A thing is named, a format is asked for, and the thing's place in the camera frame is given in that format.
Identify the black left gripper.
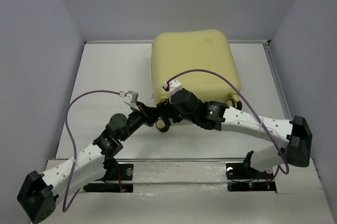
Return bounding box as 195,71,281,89
119,101,161,142

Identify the yellow hard-shell suitcase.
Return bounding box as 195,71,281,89
151,29,243,133

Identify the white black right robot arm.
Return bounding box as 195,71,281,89
170,89,313,178

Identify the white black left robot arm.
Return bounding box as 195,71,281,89
17,102,160,223

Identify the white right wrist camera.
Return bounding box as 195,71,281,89
163,79,183,96

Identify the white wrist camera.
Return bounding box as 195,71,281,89
118,91,138,110
163,79,183,96

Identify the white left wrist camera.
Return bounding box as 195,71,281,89
118,91,138,110

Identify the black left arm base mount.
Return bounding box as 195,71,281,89
82,162,134,193

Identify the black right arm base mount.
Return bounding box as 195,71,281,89
225,151,276,192

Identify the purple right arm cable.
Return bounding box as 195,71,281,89
167,69,290,175

